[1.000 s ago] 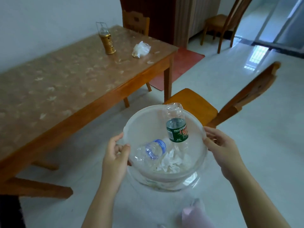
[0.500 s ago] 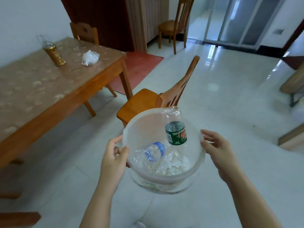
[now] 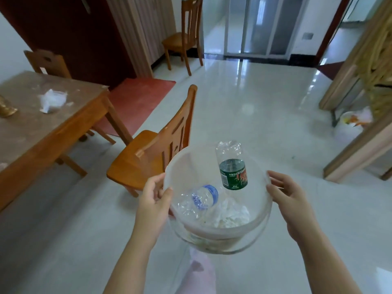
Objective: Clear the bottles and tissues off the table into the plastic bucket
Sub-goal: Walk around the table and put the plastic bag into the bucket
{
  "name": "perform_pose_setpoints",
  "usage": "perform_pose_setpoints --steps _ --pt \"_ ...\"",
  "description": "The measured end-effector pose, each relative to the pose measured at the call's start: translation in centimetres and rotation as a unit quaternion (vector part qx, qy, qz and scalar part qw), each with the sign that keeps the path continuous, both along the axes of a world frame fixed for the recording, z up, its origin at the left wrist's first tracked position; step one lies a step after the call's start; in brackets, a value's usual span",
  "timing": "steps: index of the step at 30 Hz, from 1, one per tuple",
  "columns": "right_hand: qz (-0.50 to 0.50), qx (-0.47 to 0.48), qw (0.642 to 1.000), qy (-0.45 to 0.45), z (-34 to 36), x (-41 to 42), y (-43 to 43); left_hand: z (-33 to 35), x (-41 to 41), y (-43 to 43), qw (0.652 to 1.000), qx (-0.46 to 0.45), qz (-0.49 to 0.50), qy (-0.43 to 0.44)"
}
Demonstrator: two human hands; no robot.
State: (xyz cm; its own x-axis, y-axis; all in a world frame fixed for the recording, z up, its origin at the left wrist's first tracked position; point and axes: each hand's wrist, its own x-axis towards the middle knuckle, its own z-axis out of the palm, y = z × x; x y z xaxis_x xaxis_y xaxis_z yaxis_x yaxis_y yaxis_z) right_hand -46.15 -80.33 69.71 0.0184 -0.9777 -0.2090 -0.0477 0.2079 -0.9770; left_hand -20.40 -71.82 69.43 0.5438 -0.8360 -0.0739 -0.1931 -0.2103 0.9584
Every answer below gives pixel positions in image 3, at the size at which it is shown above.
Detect person's right hand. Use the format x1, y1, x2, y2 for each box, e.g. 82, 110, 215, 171
266, 170, 319, 242

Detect person's left hand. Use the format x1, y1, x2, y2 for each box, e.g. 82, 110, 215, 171
134, 173, 174, 246

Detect blue label plastic bottle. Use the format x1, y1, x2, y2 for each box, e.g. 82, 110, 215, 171
177, 184, 220, 219

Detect translucent plastic bucket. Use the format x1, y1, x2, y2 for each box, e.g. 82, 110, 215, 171
163, 143, 273, 255

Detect green label plastic bottle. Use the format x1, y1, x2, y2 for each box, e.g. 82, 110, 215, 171
215, 140, 249, 191

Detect white plastic bag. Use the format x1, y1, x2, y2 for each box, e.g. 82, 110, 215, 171
38, 89, 69, 114

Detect person's left forearm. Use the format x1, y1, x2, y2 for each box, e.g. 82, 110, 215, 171
102, 238, 160, 294

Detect person's right forearm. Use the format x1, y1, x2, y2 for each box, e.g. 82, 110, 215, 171
295, 225, 363, 294

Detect person's pink trousers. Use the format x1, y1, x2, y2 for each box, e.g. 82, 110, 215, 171
176, 247, 217, 294

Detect orange wooden chair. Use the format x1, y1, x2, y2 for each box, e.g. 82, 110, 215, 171
106, 85, 198, 198
161, 0, 204, 76
24, 49, 116, 145

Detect white bucket with orange print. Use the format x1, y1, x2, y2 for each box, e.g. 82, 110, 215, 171
334, 107, 374, 144

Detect red floor mat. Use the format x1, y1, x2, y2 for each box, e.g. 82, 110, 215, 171
91, 78, 177, 137

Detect light wooden partition shelf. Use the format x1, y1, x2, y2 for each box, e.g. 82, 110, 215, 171
318, 0, 392, 184

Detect brown floral table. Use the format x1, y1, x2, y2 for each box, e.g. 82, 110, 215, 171
0, 71, 134, 212

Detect gold lantern with clear dome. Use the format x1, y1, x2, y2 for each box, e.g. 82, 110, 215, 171
0, 94, 18, 117

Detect wood grain wardrobe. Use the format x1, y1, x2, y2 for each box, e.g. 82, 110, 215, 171
105, 0, 178, 78

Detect glass sliding door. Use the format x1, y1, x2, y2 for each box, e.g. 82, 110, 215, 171
202, 0, 308, 60

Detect dark red door frame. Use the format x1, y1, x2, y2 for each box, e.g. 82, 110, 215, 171
314, 0, 353, 66
0, 0, 137, 89

